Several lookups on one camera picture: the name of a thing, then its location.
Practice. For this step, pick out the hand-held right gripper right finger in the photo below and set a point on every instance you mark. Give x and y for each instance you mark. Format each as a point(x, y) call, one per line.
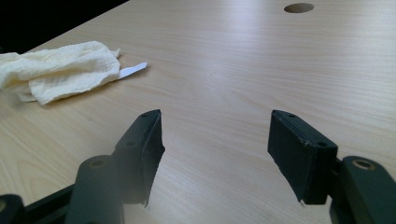
point(299, 155)

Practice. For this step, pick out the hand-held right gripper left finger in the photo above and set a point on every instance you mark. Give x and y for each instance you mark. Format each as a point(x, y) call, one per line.
point(137, 155)

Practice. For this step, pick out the cream cloth with white label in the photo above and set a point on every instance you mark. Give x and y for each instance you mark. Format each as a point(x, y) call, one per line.
point(62, 68)

